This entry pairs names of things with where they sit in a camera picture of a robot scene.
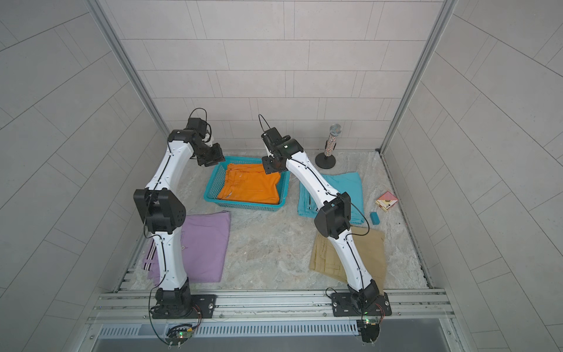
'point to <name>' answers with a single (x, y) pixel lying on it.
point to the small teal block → (374, 218)
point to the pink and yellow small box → (385, 201)
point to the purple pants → (205, 241)
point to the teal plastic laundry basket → (217, 177)
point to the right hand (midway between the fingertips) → (270, 166)
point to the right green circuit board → (369, 329)
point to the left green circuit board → (178, 334)
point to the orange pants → (248, 182)
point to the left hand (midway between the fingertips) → (227, 156)
